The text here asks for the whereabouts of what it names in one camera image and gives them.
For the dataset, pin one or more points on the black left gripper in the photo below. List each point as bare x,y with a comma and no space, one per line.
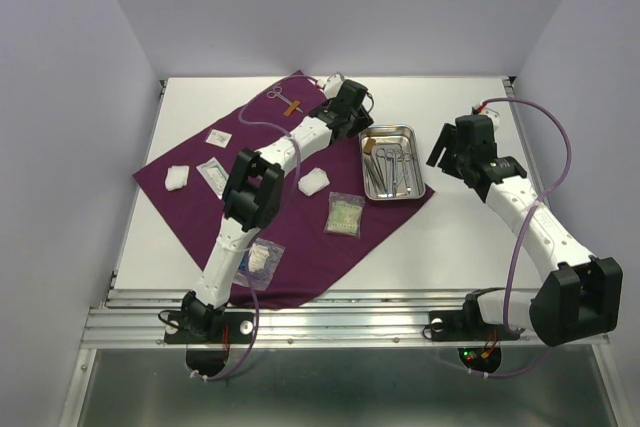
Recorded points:
363,122

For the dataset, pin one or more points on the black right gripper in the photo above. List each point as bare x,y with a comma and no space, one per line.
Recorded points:
449,140

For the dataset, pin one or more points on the steel hemostat forceps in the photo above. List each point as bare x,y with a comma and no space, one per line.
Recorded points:
388,161

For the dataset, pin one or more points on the steel instrument tray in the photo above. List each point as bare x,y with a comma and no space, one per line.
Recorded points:
404,137

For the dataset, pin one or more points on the steel tweezers pair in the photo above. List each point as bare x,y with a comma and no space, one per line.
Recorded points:
371,174

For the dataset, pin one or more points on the small steel scissors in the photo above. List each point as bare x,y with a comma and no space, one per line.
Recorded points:
276,93

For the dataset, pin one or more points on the small white label packet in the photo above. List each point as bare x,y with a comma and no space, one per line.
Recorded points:
218,138

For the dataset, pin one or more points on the white sterile pouch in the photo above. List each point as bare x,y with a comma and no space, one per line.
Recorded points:
214,175

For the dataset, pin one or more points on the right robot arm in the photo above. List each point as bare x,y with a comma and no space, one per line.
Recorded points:
580,293

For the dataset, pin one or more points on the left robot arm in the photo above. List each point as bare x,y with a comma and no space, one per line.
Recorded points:
252,194

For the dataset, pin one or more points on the white folded gauze pad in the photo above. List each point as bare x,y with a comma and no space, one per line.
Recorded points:
313,182

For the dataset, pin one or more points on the green-white sealed packet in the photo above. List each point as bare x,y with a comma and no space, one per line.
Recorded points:
345,214

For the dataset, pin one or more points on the purple cloth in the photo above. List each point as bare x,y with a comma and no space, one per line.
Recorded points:
313,260

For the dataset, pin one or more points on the blue-white gauze packet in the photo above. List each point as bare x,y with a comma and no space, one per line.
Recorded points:
259,264

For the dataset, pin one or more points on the white gauze square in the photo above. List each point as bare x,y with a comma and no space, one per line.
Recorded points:
176,177

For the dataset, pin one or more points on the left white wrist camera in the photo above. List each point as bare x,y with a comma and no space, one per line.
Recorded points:
331,85

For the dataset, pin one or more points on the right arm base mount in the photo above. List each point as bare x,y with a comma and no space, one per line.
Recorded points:
467,324

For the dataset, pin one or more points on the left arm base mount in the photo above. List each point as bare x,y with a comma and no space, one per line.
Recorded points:
218,341

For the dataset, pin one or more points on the aluminium front rail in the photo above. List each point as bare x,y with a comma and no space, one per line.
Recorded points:
336,319

